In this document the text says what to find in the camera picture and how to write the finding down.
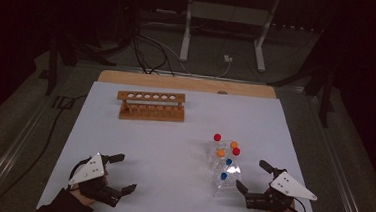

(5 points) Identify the person's left hand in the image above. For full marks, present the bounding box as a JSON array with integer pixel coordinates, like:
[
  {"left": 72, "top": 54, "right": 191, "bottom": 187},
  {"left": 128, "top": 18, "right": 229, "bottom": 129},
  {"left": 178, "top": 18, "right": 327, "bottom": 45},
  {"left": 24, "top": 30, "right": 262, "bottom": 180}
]
[{"left": 69, "top": 183, "right": 100, "bottom": 208}]

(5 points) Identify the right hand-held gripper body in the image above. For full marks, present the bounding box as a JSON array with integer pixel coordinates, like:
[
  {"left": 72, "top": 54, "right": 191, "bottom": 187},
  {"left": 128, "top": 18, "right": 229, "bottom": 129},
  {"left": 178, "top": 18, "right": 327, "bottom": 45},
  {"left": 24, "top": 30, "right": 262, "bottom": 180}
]
[{"left": 244, "top": 167, "right": 321, "bottom": 212}]

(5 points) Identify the wooden test tube rack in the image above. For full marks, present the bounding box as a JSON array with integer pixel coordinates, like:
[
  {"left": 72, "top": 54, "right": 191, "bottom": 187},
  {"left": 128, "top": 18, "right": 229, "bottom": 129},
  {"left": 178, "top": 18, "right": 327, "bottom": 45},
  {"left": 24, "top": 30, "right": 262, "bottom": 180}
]
[{"left": 115, "top": 88, "right": 187, "bottom": 125}]

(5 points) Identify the hand-held gripper black cable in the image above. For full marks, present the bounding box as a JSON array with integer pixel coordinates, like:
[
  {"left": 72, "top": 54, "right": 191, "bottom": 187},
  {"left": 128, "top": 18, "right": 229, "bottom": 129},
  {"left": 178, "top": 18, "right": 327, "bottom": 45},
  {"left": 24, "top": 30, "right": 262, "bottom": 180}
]
[
  {"left": 67, "top": 157, "right": 92, "bottom": 191},
  {"left": 291, "top": 196, "right": 308, "bottom": 212}
]

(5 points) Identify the right hand-held gripper black cable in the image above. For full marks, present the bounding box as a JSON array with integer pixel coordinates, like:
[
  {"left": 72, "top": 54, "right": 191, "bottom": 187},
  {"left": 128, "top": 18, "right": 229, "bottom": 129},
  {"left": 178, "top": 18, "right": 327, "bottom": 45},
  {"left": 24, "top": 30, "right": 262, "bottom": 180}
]
[{"left": 291, "top": 196, "right": 308, "bottom": 212}]

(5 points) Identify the black floor cable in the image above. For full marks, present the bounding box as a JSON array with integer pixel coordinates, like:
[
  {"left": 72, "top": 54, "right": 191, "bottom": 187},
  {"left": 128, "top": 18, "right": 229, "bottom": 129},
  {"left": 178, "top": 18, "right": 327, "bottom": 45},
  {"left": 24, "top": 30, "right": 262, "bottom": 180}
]
[{"left": 0, "top": 87, "right": 90, "bottom": 212}]

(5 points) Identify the black stand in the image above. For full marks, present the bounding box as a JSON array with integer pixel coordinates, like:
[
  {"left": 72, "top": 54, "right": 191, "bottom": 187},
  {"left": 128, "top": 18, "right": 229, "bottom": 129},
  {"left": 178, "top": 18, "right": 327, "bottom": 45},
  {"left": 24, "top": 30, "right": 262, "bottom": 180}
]
[
  {"left": 37, "top": 34, "right": 118, "bottom": 101},
  {"left": 264, "top": 63, "right": 339, "bottom": 129}
]

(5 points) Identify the white cable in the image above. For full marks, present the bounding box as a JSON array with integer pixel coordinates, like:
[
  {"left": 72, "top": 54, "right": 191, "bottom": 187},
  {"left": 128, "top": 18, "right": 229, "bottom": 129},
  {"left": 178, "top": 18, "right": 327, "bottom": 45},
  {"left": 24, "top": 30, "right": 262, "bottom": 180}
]
[{"left": 212, "top": 60, "right": 232, "bottom": 80}]

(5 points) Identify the white metal stand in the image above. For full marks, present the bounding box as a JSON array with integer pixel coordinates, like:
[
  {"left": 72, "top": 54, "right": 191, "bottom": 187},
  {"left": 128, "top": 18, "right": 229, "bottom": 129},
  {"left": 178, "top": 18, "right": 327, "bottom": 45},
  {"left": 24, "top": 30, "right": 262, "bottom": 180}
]
[{"left": 178, "top": 0, "right": 282, "bottom": 74}]

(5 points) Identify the white table mat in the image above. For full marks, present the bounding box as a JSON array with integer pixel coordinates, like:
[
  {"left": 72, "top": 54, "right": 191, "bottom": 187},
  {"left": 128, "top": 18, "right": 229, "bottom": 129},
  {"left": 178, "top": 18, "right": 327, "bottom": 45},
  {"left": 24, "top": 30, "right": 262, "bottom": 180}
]
[{"left": 35, "top": 77, "right": 327, "bottom": 212}]

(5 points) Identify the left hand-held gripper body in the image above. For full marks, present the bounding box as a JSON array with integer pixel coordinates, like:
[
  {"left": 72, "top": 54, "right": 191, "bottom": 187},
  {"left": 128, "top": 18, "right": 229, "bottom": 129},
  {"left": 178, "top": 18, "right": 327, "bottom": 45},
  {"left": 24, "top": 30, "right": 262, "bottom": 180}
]
[{"left": 66, "top": 150, "right": 127, "bottom": 209}]

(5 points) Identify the aluminium frame rail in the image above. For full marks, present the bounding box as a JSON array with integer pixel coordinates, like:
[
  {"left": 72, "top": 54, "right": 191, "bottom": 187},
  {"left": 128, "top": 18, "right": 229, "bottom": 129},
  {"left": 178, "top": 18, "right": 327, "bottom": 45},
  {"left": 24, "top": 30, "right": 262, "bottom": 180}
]
[
  {"left": 300, "top": 93, "right": 376, "bottom": 212},
  {"left": 0, "top": 94, "right": 50, "bottom": 212}
]

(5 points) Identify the left hand-held gripper black cable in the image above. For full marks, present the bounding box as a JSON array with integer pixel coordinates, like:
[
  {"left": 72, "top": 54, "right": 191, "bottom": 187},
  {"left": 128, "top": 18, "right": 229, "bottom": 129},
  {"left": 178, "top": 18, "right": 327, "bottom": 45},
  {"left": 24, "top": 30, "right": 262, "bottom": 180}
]
[{"left": 67, "top": 157, "right": 92, "bottom": 191}]

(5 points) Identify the black cable bundle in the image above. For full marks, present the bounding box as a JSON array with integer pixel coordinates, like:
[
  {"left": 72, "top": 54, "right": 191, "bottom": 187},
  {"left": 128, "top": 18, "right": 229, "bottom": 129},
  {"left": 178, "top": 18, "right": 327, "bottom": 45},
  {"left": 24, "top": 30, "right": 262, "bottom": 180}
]
[{"left": 127, "top": 15, "right": 180, "bottom": 77}]

